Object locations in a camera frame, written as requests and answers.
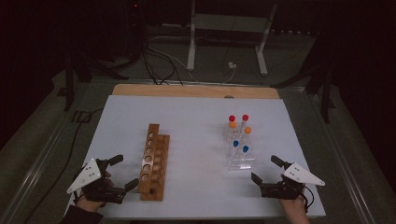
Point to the orange cap test tube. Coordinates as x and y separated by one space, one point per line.
233 124
247 130

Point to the clear acrylic test tube rack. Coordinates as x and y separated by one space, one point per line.
241 163

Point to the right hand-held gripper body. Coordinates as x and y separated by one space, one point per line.
283 190

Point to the white metal stand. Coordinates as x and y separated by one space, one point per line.
230 23

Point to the black metal stand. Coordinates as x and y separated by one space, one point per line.
69 81
325 93

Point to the person's right hand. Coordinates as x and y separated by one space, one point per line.
294 210

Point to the blue cap test tube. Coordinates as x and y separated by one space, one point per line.
245 149
236 143

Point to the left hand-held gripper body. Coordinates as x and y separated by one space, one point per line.
104 193

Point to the red cap test tube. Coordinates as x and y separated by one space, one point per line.
232 118
245 117

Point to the person's left hand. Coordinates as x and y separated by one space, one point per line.
90 206

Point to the wooden test tube rack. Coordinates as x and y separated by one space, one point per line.
154 174

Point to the white power plug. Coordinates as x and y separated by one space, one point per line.
232 65

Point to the white table mat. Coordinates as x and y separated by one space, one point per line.
196 149

